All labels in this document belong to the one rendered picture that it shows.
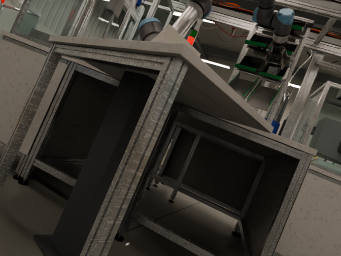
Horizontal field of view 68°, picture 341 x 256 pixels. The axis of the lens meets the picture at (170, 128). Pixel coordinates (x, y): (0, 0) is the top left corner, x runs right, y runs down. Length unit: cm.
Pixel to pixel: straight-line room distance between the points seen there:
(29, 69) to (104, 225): 146
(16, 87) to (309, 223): 226
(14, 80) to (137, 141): 147
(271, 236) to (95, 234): 93
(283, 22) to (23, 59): 161
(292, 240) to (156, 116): 173
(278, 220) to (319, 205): 83
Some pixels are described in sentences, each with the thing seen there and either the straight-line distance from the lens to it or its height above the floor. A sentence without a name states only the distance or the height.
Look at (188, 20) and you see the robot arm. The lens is 149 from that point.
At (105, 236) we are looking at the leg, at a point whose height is 35.
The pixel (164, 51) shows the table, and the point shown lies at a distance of 67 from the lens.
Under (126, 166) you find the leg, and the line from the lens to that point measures 65.
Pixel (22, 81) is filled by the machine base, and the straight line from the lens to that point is 197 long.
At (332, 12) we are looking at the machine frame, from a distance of 258.
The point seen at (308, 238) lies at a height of 36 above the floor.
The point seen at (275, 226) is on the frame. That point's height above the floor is 44.
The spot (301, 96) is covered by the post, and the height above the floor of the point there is 152.
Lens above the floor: 64
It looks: 2 degrees up
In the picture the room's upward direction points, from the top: 23 degrees clockwise
